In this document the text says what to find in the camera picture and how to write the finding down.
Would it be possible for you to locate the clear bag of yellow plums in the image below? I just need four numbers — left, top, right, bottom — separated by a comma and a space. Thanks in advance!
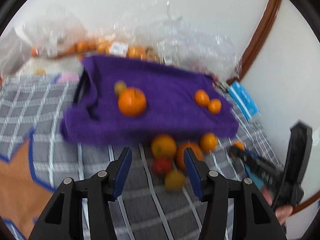
146, 46, 175, 65

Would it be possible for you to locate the large stemmed orange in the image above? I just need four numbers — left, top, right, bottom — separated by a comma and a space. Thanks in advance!
117, 87, 147, 117

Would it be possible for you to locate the small yellow plum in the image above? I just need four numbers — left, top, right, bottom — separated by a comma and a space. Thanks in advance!
114, 80, 128, 96
164, 170, 186, 191

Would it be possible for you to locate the brown wooden door frame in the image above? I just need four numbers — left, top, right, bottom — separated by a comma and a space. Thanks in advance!
226, 0, 283, 85

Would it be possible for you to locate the person's right hand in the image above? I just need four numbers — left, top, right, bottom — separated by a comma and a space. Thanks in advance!
262, 190, 293, 227

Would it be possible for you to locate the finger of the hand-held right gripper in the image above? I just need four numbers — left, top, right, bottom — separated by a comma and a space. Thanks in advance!
229, 146, 283, 172
244, 164, 265, 189

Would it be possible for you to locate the purple towel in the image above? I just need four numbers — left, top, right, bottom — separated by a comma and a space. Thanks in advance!
59, 55, 239, 147

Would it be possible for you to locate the newspaper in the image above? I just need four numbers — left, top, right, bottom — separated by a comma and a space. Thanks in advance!
15, 55, 84, 77

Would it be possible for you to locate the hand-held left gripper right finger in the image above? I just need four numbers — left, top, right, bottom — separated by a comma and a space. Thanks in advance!
183, 147, 287, 240

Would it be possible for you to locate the blue tissue box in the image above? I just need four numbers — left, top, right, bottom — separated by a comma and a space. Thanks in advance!
229, 81, 260, 120

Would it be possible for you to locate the small red tomato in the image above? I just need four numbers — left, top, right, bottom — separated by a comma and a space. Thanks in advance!
152, 157, 173, 175

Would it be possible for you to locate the pink paper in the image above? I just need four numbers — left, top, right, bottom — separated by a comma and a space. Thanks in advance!
56, 72, 82, 82

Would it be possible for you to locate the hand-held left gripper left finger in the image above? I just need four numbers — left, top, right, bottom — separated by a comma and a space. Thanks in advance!
28, 147, 132, 240

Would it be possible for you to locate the grey checked blanket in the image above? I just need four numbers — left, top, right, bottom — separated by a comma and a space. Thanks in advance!
0, 74, 288, 240

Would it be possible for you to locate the clear bag of red tomatoes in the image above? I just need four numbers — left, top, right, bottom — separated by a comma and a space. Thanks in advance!
160, 1, 244, 83

